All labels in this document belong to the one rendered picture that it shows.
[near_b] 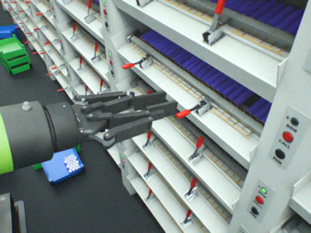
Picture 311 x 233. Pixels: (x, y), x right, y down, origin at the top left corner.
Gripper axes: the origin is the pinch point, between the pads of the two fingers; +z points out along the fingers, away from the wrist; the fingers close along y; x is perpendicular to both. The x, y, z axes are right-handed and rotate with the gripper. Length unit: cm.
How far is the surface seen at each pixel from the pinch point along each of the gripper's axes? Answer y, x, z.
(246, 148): 11.8, -7.5, 17.3
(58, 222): -52, -103, -6
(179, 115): -2.7, -6.7, 9.8
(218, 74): -7.8, -0.5, 25.5
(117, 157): -63, -81, 32
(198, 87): -7.9, -3.6, 19.3
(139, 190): -37, -82, 31
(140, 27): -45, -1, 24
